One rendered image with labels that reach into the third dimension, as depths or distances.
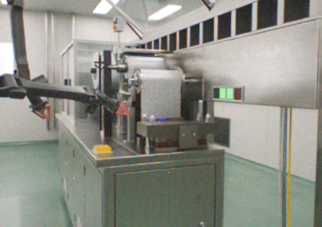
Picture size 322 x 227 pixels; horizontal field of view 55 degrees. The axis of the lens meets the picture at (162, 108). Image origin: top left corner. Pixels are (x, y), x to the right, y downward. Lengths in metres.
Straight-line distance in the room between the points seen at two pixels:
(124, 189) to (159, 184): 0.17
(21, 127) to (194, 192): 5.90
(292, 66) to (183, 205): 0.84
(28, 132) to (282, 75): 6.40
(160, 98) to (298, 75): 0.80
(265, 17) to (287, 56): 0.27
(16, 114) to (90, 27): 2.47
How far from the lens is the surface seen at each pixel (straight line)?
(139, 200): 1.51
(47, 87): 1.43
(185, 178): 1.57
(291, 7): 1.34
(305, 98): 1.19
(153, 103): 1.71
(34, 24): 7.28
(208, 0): 1.76
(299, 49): 1.22
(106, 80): 1.98
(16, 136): 7.24
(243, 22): 1.57
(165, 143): 1.56
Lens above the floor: 1.21
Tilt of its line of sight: 4 degrees down
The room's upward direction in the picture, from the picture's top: straight up
